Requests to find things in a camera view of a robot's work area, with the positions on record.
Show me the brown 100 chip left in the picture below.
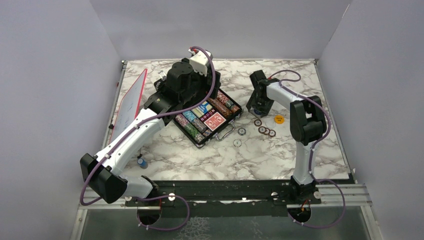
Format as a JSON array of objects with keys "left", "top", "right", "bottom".
[{"left": 258, "top": 126, "right": 267, "bottom": 134}]

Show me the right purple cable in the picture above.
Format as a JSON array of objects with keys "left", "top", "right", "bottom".
[{"left": 268, "top": 69, "right": 347, "bottom": 230}]

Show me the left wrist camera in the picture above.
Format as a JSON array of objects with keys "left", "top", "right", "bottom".
[{"left": 188, "top": 49, "right": 210, "bottom": 77}]

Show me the black poker case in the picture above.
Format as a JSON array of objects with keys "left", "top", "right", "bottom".
[{"left": 162, "top": 89, "right": 243, "bottom": 149}]

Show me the brown 100 chip upper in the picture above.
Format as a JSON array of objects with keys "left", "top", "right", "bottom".
[{"left": 254, "top": 119, "right": 263, "bottom": 127}]

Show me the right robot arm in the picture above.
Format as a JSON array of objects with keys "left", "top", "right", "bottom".
[{"left": 246, "top": 70, "right": 331, "bottom": 204}]

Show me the blue card deck in case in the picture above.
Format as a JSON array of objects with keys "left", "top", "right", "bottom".
[{"left": 191, "top": 101, "right": 214, "bottom": 121}]

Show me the orange dealer button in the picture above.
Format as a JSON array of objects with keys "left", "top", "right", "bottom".
[{"left": 274, "top": 115, "right": 285, "bottom": 125}]

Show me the red framed whiteboard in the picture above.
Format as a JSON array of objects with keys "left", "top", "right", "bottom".
[{"left": 109, "top": 69, "right": 148, "bottom": 143}]

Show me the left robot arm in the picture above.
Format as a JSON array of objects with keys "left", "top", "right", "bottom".
[{"left": 80, "top": 54, "right": 219, "bottom": 206}]

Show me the white grey chip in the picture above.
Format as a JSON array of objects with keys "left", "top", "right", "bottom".
[{"left": 233, "top": 139, "right": 242, "bottom": 148}]

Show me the blue 10 chip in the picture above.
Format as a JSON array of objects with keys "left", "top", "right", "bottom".
[{"left": 237, "top": 127, "right": 247, "bottom": 136}]

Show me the red card deck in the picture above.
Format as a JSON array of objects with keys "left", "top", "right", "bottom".
[{"left": 203, "top": 112, "right": 226, "bottom": 131}]

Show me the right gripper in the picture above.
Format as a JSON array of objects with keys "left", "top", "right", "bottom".
[{"left": 245, "top": 90, "right": 274, "bottom": 118}]

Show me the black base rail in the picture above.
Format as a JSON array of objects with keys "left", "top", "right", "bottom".
[{"left": 123, "top": 180, "right": 350, "bottom": 219}]

